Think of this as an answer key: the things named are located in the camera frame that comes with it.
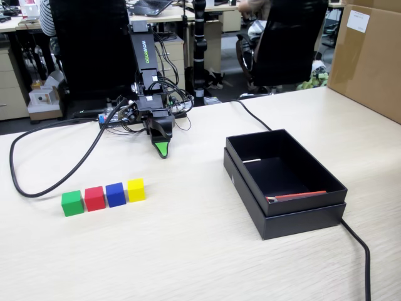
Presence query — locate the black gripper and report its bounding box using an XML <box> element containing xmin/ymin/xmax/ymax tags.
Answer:
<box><xmin>136</xmin><ymin>95</ymin><xmax>175</xmax><ymax>159</ymax></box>

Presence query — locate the yellow wooden cube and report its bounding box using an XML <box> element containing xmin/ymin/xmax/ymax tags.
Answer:
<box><xmin>127</xmin><ymin>178</ymin><xmax>147</xmax><ymax>203</ymax></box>

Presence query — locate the blue wooden cube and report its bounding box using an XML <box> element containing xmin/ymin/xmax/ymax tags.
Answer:
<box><xmin>105</xmin><ymin>182</ymin><xmax>127</xmax><ymax>208</ymax></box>

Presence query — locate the red wooden cube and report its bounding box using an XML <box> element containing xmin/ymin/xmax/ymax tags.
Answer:
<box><xmin>84</xmin><ymin>186</ymin><xmax>106</xmax><ymax>212</ymax></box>

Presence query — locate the green wooden cube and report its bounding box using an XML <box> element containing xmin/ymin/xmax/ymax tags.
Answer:
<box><xmin>61</xmin><ymin>190</ymin><xmax>85</xmax><ymax>217</ymax></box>

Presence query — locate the white cardboard box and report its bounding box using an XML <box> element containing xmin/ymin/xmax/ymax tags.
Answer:
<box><xmin>27</xmin><ymin>70</ymin><xmax>65</xmax><ymax>122</ymax></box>

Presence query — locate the black cardboard box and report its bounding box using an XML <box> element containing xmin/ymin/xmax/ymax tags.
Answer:
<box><xmin>225</xmin><ymin>128</ymin><xmax>348</xmax><ymax>217</ymax></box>

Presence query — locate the black box lid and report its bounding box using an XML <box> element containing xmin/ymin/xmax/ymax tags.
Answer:
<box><xmin>222</xmin><ymin>147</ymin><xmax>347</xmax><ymax>241</ymax></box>

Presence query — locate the large brown cardboard box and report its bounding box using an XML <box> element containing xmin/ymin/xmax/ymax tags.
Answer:
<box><xmin>326</xmin><ymin>0</ymin><xmax>401</xmax><ymax>125</ymax></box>

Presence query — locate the controller circuit board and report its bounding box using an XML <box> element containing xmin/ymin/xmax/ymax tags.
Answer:
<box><xmin>98</xmin><ymin>106</ymin><xmax>126</xmax><ymax>125</ymax></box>

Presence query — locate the black and white floor item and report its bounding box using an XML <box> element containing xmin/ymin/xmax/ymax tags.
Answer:
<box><xmin>205</xmin><ymin>70</ymin><xmax>226</xmax><ymax>90</ymax></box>

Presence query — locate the beige drawer cabinet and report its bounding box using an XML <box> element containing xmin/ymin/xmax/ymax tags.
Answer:
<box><xmin>0</xmin><ymin>46</ymin><xmax>31</xmax><ymax>122</ymax></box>
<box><xmin>219</xmin><ymin>11</ymin><xmax>242</xmax><ymax>34</ymax></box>
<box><xmin>155</xmin><ymin>34</ymin><xmax>185</xmax><ymax>95</ymax></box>

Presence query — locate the black pole with white bands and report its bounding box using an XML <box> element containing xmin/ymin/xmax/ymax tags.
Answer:
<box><xmin>191</xmin><ymin>0</ymin><xmax>209</xmax><ymax>107</ymax></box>

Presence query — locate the wide black office chair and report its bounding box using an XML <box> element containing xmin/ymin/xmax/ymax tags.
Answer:
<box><xmin>49</xmin><ymin>0</ymin><xmax>140</xmax><ymax>122</ymax></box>

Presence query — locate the light wooden desk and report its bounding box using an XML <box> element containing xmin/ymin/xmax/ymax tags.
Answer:
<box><xmin>0</xmin><ymin>4</ymin><xmax>242</xmax><ymax>32</ymax></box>

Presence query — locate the black laptop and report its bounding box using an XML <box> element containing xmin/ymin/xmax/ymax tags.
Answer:
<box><xmin>127</xmin><ymin>0</ymin><xmax>175</xmax><ymax>17</ymax></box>

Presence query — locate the seated person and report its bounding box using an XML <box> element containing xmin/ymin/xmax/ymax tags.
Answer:
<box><xmin>237</xmin><ymin>0</ymin><xmax>270</xmax><ymax>41</ymax></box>

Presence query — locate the red pencil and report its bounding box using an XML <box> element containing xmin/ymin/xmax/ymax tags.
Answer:
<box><xmin>265</xmin><ymin>190</ymin><xmax>327</xmax><ymax>203</ymax></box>

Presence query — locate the glossy black office chair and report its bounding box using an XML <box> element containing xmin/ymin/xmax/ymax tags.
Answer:
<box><xmin>235</xmin><ymin>0</ymin><xmax>329</xmax><ymax>95</ymax></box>

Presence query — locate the green toy pile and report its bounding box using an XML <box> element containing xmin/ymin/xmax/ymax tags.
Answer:
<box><xmin>296</xmin><ymin>73</ymin><xmax>330</xmax><ymax>92</ymax></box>

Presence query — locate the person in striped shirt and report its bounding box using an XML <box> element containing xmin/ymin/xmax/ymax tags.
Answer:
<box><xmin>39</xmin><ymin>0</ymin><xmax>60</xmax><ymax>38</ymax></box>

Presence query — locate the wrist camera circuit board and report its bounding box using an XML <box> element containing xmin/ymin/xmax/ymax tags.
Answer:
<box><xmin>115</xmin><ymin>100</ymin><xmax>140</xmax><ymax>123</ymax></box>

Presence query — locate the thick black camera cable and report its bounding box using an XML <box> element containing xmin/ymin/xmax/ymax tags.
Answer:
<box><xmin>8</xmin><ymin>105</ymin><xmax>123</xmax><ymax>198</ymax></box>

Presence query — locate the black table cable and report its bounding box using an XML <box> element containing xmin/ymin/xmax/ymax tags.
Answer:
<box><xmin>226</xmin><ymin>99</ymin><xmax>372</xmax><ymax>301</ymax></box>

